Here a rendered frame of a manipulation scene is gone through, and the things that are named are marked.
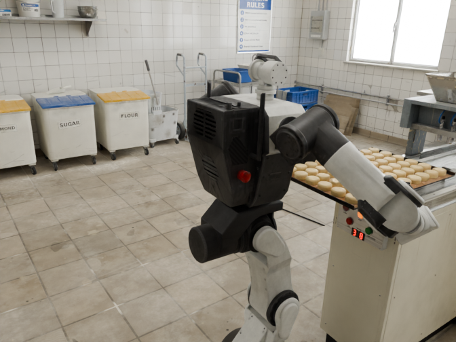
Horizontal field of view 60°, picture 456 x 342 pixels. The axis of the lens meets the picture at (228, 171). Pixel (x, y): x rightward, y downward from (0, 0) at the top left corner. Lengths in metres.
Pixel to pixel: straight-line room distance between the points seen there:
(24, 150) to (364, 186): 3.95
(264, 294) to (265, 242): 0.27
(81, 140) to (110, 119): 0.40
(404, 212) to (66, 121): 3.95
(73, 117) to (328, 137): 3.81
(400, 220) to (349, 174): 0.16
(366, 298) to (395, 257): 0.27
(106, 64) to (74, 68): 0.38
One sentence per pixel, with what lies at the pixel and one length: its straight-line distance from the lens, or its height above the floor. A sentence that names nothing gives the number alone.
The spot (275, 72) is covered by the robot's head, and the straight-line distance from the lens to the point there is 1.14.
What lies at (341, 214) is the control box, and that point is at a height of 0.77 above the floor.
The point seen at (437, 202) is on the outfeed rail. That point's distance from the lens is 1.87.
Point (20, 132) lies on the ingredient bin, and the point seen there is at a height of 0.48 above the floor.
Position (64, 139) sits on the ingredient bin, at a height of 0.34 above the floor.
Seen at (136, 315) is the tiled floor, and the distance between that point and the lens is 2.43.
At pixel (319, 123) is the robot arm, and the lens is 1.00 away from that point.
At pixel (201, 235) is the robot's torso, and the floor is 0.95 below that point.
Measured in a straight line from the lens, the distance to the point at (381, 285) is 1.85.
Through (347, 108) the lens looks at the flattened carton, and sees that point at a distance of 6.32.
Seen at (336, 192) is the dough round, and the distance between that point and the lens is 1.40.
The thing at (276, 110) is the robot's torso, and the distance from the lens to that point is 1.09.
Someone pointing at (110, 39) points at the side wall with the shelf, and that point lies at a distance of 5.32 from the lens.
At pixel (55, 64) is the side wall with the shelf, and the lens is 5.14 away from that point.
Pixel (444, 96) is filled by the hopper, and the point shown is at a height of 1.21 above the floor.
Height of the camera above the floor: 1.54
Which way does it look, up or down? 20 degrees down
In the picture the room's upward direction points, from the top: 1 degrees clockwise
